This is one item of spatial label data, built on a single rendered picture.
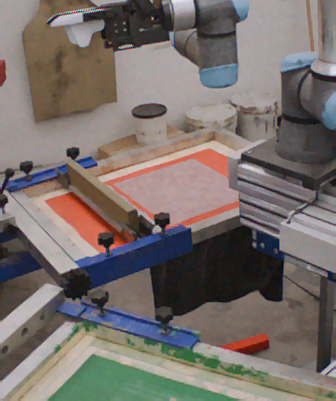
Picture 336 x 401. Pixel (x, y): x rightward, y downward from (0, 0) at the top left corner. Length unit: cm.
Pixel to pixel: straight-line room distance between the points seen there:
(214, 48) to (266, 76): 360
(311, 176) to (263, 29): 331
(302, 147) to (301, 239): 21
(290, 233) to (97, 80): 278
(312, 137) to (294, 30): 341
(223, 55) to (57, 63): 277
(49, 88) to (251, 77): 145
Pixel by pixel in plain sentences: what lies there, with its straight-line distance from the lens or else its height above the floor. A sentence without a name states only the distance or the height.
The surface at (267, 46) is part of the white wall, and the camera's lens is 490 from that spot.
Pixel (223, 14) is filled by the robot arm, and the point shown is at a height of 165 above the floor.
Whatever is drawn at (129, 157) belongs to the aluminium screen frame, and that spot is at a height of 99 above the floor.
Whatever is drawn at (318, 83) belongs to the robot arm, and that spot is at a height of 147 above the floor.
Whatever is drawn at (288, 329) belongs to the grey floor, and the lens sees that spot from 320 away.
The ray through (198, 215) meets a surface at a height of 96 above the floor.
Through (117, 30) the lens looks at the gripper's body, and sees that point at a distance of 130.
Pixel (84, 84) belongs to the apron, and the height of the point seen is 70.
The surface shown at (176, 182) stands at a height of 96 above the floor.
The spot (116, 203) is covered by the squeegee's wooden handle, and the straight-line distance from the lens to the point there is 197.
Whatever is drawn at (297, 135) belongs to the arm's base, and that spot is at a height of 132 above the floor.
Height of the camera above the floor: 195
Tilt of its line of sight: 26 degrees down
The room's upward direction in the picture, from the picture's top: 5 degrees counter-clockwise
